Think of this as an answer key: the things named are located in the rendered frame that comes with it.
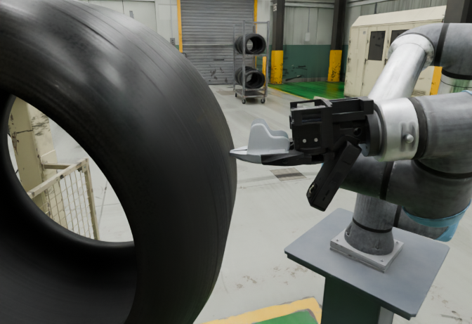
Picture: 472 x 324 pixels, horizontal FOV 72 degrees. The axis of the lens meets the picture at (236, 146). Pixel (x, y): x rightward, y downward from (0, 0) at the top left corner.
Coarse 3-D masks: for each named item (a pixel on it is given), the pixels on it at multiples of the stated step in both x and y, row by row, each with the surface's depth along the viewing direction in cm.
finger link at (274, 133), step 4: (256, 120) 50; (260, 120) 50; (264, 120) 50; (252, 124) 50; (264, 124) 50; (268, 128) 50; (272, 132) 51; (276, 132) 51; (280, 132) 50; (284, 132) 50; (284, 136) 51; (288, 136) 51; (236, 148) 51; (240, 148) 51; (244, 148) 51
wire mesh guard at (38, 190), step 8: (80, 160) 118; (88, 160) 122; (72, 168) 112; (88, 168) 122; (56, 176) 103; (64, 176) 107; (88, 176) 122; (40, 184) 98; (48, 184) 99; (72, 184) 113; (88, 184) 123; (32, 192) 93; (40, 192) 96; (72, 192) 113; (88, 192) 124; (48, 200) 101; (56, 200) 104; (88, 200) 125; (64, 208) 108; (80, 208) 118; (96, 216) 129; (72, 224) 114; (96, 224) 129; (96, 232) 129
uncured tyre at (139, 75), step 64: (0, 0) 32; (64, 0) 37; (0, 64) 31; (64, 64) 31; (128, 64) 34; (0, 128) 65; (64, 128) 32; (128, 128) 32; (192, 128) 37; (0, 192) 68; (128, 192) 33; (192, 192) 36; (0, 256) 66; (64, 256) 71; (128, 256) 70; (192, 256) 37; (0, 320) 57; (64, 320) 60; (128, 320) 38; (192, 320) 43
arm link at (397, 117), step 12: (384, 108) 44; (396, 108) 44; (408, 108) 43; (384, 120) 43; (396, 120) 43; (408, 120) 43; (384, 132) 43; (396, 132) 43; (408, 132) 43; (384, 144) 44; (396, 144) 43; (408, 144) 43; (384, 156) 45; (396, 156) 45; (408, 156) 45
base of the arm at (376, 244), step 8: (352, 224) 131; (360, 224) 126; (352, 232) 129; (360, 232) 126; (368, 232) 124; (376, 232) 123; (384, 232) 123; (352, 240) 128; (360, 240) 126; (368, 240) 124; (376, 240) 124; (384, 240) 124; (392, 240) 126; (360, 248) 125; (368, 248) 124; (376, 248) 125; (384, 248) 124; (392, 248) 126
